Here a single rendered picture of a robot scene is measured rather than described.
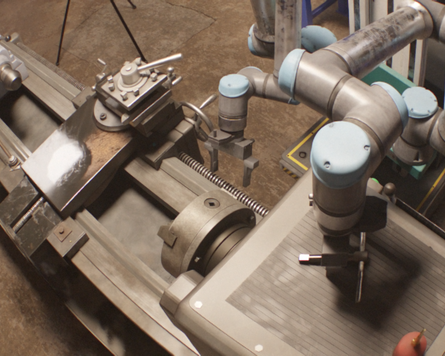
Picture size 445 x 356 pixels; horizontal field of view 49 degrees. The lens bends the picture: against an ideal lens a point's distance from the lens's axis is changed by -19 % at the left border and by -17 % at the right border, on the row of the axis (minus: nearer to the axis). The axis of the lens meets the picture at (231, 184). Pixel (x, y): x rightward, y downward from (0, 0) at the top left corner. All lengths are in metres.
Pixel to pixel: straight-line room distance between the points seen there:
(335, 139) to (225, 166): 2.12
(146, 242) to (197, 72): 1.68
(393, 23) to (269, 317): 0.67
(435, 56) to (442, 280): 1.38
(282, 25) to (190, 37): 2.00
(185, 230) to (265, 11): 0.89
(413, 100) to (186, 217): 0.90
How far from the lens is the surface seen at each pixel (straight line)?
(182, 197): 1.82
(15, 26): 4.81
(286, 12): 1.70
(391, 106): 0.87
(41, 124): 2.44
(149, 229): 1.92
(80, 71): 3.75
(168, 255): 1.36
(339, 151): 0.79
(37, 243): 1.87
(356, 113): 0.86
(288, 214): 1.16
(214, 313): 1.08
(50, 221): 1.89
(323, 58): 0.94
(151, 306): 1.67
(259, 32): 2.04
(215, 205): 1.35
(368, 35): 1.08
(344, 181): 0.79
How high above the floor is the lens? 2.33
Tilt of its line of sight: 55 degrees down
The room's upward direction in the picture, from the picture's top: 12 degrees counter-clockwise
